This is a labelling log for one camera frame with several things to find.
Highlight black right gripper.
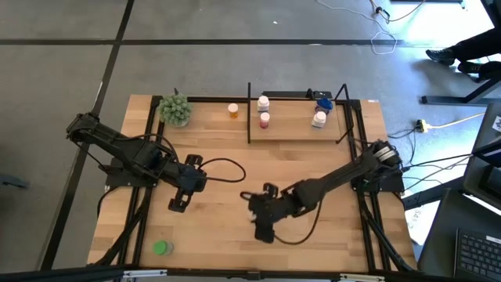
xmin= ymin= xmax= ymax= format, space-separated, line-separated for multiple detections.
xmin=247 ymin=183 xmax=298 ymax=244

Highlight wooden shelf black metal frame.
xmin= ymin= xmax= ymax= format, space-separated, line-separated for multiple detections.
xmin=246 ymin=81 xmax=352 ymax=145

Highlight person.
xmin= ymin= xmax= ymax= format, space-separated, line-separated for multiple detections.
xmin=425 ymin=25 xmax=501 ymax=81

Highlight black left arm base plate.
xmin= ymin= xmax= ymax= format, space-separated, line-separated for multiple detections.
xmin=104 ymin=168 xmax=162 ymax=188

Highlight black rig beam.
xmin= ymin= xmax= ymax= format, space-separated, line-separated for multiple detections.
xmin=0 ymin=265 xmax=501 ymax=282

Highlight white paper sheet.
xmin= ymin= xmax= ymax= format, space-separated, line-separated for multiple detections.
xmin=405 ymin=203 xmax=431 ymax=246

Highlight white melatonin bottle blue label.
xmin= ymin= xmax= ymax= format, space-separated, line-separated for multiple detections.
xmin=256 ymin=95 xmax=271 ymax=114
xmin=311 ymin=110 xmax=328 ymax=129

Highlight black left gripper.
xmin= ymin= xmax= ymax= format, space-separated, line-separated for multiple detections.
xmin=168 ymin=154 xmax=208 ymax=215

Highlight blue-capped white bottle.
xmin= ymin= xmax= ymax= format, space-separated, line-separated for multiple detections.
xmin=315 ymin=97 xmax=334 ymax=117

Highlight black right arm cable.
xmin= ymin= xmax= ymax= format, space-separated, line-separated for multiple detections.
xmin=273 ymin=199 xmax=324 ymax=246

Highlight black desk frame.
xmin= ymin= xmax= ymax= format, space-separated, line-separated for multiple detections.
xmin=420 ymin=74 xmax=501 ymax=107

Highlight yellow extension cable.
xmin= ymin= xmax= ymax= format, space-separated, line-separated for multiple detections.
xmin=428 ymin=112 xmax=486 ymax=130

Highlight potted green succulent plant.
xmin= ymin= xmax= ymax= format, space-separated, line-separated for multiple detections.
xmin=157 ymin=92 xmax=193 ymax=128

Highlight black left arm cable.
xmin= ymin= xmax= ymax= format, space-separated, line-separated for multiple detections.
xmin=197 ymin=157 xmax=247 ymax=184

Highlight black aluminium table frame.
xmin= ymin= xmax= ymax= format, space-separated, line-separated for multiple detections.
xmin=88 ymin=93 xmax=418 ymax=275

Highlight black floor cable with plug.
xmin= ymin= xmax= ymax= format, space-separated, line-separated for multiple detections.
xmin=369 ymin=0 xmax=427 ymax=23

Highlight black flat bracket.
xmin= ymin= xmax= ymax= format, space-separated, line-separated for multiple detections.
xmin=261 ymin=90 xmax=333 ymax=100

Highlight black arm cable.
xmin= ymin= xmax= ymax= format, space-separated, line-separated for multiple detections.
xmin=273 ymin=199 xmax=324 ymax=246
xmin=197 ymin=157 xmax=247 ymax=184

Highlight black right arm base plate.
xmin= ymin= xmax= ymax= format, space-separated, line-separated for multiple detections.
xmin=349 ymin=168 xmax=405 ymax=193

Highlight white floor cable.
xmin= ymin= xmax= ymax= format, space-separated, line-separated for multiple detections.
xmin=315 ymin=0 xmax=398 ymax=56

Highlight green bottle green cap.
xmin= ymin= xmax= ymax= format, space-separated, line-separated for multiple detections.
xmin=152 ymin=240 xmax=175 ymax=257

